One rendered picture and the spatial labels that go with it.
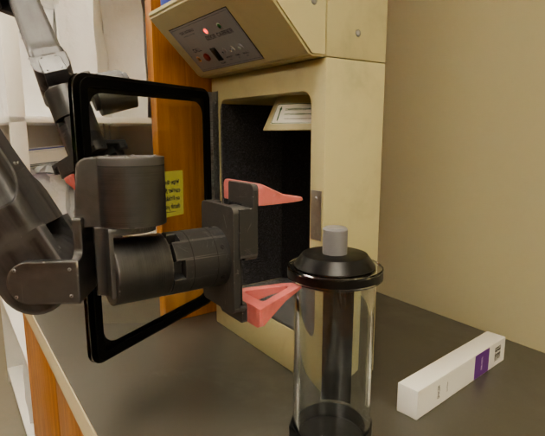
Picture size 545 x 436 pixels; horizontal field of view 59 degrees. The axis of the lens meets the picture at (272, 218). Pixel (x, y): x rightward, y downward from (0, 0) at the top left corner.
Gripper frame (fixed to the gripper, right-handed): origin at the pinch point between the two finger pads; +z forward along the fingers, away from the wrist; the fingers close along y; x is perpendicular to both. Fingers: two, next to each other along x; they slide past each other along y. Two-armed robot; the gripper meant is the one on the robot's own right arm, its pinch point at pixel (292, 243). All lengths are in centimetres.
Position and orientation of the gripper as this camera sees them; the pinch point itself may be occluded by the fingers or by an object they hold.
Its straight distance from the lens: 51.8
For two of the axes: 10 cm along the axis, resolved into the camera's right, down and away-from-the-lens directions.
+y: 0.0, -9.8, -1.7
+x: -5.7, -1.4, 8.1
